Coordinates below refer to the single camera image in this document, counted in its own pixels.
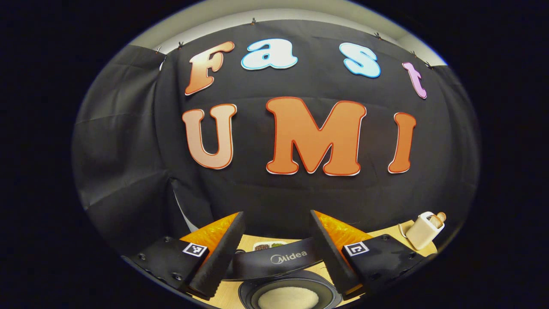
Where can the white toaster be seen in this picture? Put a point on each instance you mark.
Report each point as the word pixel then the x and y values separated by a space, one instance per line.
pixel 422 234

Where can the small white divided dish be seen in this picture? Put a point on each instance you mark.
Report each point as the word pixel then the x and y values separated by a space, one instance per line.
pixel 270 246

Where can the black rice cooker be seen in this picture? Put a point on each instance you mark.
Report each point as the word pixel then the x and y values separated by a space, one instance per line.
pixel 274 268

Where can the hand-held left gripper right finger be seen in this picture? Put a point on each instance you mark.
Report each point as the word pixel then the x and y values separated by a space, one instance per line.
pixel 330 253

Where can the white rice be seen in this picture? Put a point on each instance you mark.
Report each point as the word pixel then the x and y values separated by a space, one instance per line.
pixel 287 298

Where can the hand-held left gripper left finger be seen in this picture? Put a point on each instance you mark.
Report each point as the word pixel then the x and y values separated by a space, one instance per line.
pixel 225 253

